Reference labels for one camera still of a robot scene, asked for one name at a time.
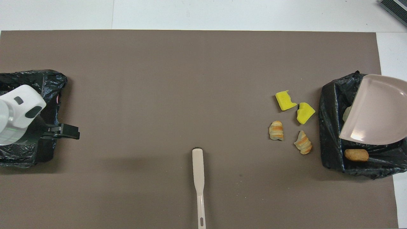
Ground yellow sponge piece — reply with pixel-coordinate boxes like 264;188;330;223
297;102;316;125
275;90;298;111

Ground dark ribbed floor grate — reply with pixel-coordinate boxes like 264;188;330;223
379;0;407;27

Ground bin lined with black bag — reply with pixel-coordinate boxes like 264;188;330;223
0;69;68;168
319;71;407;179

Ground beige plastic dustpan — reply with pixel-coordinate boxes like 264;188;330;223
339;74;407;146

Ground brown table mat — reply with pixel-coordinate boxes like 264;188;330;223
0;30;398;229

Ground brown bread roll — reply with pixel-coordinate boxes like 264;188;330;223
344;149;369;162

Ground striped croissant piece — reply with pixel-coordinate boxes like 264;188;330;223
294;130;313;155
269;120;284;141

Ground beige hand brush black bristles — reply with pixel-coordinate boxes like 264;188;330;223
192;148;206;229

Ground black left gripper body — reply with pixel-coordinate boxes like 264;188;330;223
19;116;51;143

